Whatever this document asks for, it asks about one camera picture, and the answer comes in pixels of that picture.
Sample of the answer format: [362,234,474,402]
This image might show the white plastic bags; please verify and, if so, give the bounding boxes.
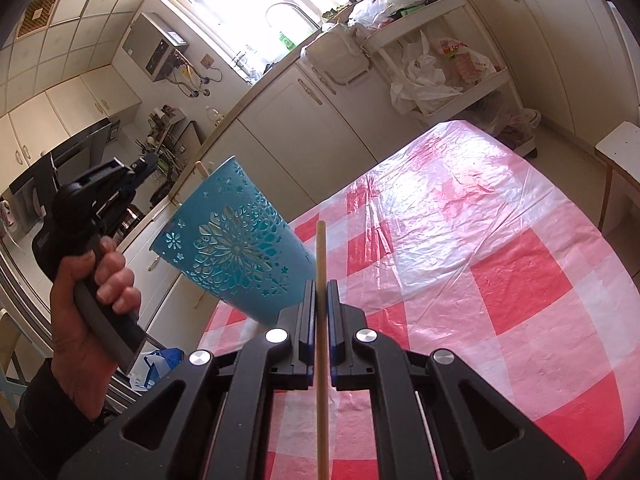
[390,30,499,117]

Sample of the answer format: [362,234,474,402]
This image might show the white hanging bin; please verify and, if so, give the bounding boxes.
[300,22,374,86]

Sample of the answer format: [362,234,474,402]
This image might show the red checked plastic tablecloth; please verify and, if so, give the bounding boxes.
[197,120,640,480]

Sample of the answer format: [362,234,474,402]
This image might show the cream wall cabinet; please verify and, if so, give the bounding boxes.
[0,67,142,197]

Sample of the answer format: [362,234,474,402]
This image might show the blue perforated utensil holder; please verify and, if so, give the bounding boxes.
[149,156,318,326]

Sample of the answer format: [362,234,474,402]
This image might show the water heater hoses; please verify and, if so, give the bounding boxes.
[172,57,224,99]

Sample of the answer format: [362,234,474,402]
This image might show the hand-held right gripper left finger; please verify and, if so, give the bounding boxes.
[57,282,317,480]

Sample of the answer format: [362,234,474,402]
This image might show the ceiling vent grille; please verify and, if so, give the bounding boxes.
[15,0,62,41]

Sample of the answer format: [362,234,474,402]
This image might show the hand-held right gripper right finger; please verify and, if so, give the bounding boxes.
[326,281,586,480]

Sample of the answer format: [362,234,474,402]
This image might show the silver water heater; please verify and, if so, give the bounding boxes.
[122,12,192,82]

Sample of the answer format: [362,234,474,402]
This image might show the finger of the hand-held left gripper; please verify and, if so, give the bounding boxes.
[100,176,151,213]
[112,152,159,182]

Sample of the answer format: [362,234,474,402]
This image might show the white stool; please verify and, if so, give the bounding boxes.
[595,122,640,234]

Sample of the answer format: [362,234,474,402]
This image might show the black range hood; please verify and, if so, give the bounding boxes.
[10,117,122,197]

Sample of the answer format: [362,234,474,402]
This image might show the blue plastic bag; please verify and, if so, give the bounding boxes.
[132,347,184,391]

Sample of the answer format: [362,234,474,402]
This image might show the person's left hand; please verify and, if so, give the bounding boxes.
[50,238,141,422]

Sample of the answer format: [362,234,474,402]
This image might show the white utility cart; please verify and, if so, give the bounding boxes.
[362,0,539,159]

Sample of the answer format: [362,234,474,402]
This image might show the chrome kitchen faucet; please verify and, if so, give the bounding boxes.
[265,2,321,32]

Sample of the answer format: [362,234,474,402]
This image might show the cream base cabinet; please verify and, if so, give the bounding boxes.
[446,0,640,137]
[120,180,221,326]
[200,52,401,211]

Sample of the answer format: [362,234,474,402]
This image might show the clear plastic bag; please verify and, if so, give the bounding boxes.
[347,0,449,29]

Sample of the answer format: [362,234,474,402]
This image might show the person's left forearm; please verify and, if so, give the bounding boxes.
[14,357,108,461]

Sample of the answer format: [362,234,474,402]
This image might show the wall spice rack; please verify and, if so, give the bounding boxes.
[145,105,187,134]

